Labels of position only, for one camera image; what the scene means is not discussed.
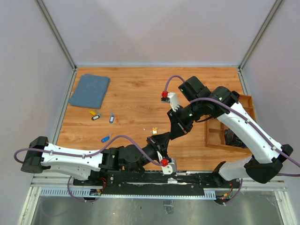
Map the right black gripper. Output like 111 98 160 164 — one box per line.
167 99 204 140

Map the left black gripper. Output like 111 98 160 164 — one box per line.
129 132 170 173

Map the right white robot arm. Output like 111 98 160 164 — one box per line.
161 76 293 188

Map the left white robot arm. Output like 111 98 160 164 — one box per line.
14 133 176 186

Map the wooden compartment tray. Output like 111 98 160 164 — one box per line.
205 95 256 154

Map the blue tag key upper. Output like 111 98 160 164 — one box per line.
109 110 115 124

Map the blue tag key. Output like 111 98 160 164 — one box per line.
109 110 115 124
101 134 113 143

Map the rolled dark tie right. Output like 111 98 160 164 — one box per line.
224 129 247 149

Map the white tag key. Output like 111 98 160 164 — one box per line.
91 113 102 120

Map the blue folded cloth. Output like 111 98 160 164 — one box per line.
68 74 111 109

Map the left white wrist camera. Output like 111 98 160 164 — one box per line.
160 158 177 175

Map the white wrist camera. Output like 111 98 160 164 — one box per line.
160 158 177 175
161 91 180 112

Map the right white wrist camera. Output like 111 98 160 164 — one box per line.
161 91 180 112

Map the black mounting base rail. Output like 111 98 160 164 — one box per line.
72 171 240 196

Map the grey slotted cable duct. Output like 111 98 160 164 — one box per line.
39 187 217 200

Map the right aluminium frame post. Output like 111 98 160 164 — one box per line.
237 0 285 72

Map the aluminium frame post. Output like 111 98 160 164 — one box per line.
35 0 77 71
237 0 285 72

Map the left aluminium frame post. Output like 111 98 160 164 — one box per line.
35 0 77 71

